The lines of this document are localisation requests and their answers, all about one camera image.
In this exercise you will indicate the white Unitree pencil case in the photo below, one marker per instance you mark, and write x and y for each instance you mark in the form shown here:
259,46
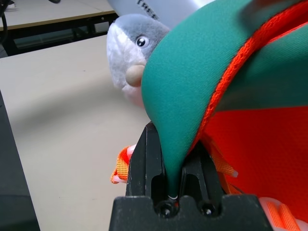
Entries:
173,9

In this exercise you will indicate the green and orange backpack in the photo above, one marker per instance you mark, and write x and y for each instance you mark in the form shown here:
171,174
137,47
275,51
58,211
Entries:
192,72

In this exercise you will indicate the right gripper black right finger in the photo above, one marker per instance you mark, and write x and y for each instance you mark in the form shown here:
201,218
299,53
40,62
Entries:
202,175

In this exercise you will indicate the side table with black frame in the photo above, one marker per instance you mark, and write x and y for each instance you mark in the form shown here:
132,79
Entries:
48,16

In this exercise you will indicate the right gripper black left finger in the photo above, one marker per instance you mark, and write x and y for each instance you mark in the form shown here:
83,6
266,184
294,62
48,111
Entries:
142,173

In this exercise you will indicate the grey plush shark toy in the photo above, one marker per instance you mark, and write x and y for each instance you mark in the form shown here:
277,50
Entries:
125,48

